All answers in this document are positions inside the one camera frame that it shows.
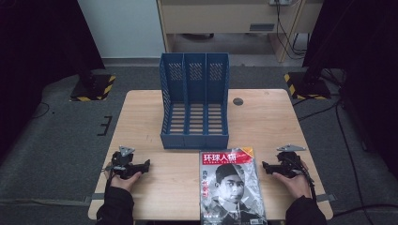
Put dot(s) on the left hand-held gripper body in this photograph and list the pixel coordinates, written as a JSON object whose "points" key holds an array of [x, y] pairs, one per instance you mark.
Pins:
{"points": [[122, 161]]}

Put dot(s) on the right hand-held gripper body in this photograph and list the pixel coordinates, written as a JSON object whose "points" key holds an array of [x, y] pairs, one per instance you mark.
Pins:
{"points": [[287, 164]]}

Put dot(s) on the magazine with portrait cover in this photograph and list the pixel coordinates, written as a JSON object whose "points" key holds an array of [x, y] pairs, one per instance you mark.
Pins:
{"points": [[231, 190]]}

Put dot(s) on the blue plastic file rack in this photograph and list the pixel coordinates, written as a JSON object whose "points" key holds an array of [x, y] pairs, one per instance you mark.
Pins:
{"points": [[194, 140]]}

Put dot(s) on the person's left hand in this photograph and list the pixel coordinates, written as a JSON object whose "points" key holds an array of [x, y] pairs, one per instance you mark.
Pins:
{"points": [[123, 183]]}

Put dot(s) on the person's right hand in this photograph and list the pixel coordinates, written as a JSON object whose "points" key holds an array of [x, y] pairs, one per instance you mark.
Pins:
{"points": [[297, 186]]}

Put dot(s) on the grey tape strip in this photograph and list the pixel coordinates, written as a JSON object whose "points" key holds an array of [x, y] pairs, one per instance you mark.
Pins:
{"points": [[94, 198], [325, 198]]}

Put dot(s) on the dark round table grommet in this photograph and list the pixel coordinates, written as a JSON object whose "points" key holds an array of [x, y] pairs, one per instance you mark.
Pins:
{"points": [[237, 101]]}

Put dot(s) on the black stand with striped base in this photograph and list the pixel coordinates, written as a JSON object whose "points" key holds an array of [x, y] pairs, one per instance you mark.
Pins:
{"points": [[94, 89], [308, 87]]}

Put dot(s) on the black curtain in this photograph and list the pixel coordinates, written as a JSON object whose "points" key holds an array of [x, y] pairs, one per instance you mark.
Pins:
{"points": [[359, 47], [37, 47]]}

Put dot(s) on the beige wooden cabinet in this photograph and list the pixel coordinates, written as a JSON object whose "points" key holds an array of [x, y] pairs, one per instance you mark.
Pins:
{"points": [[219, 17]]}

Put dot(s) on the white power strip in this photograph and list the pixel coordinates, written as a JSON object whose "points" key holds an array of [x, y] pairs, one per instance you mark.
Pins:
{"points": [[280, 2]]}

